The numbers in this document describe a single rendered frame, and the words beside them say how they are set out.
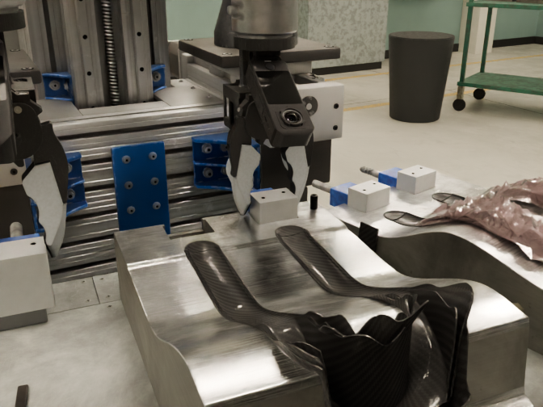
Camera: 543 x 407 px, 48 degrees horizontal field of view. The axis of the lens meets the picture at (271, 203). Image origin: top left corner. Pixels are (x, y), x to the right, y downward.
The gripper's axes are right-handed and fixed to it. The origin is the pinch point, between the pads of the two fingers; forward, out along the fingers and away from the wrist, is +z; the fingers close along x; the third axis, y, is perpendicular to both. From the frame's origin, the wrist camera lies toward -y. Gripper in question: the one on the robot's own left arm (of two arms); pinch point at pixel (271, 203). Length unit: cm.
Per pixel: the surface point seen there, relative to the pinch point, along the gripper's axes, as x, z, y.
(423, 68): -244, 49, 302
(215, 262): 10.0, 2.1, -8.4
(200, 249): 10.8, 1.8, -5.5
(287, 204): -1.1, -0.6, -2.4
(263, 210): 2.1, -0.4, -2.4
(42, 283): 27.4, -2.5, -14.5
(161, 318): 17.9, 2.0, -16.9
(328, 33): -272, 49, 503
